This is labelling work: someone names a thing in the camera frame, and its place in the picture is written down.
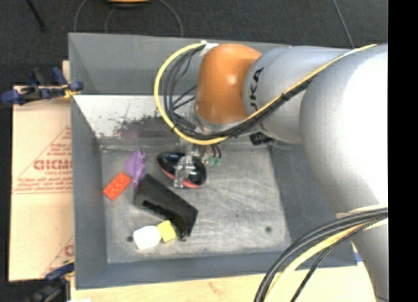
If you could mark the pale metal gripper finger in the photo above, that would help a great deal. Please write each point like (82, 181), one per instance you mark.
(190, 167)
(179, 176)

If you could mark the black and red oval case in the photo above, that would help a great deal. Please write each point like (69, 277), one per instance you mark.
(166, 162)

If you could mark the black angular plastic block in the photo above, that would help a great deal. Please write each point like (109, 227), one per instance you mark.
(166, 199)

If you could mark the purple toy animal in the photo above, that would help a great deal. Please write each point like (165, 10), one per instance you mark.
(137, 163)

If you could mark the yellow cube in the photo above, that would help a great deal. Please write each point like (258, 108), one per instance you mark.
(167, 230)

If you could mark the grey metal bin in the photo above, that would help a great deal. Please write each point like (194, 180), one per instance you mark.
(235, 202)

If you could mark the orange flat studded brick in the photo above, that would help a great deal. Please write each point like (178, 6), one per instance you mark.
(117, 185)

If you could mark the white rounded block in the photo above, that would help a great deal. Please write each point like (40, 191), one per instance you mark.
(146, 237)

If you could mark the brown cardboard board, red print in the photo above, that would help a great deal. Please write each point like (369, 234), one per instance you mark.
(39, 150)

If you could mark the black cylinder on white bracket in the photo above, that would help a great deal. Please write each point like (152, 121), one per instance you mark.
(260, 138)

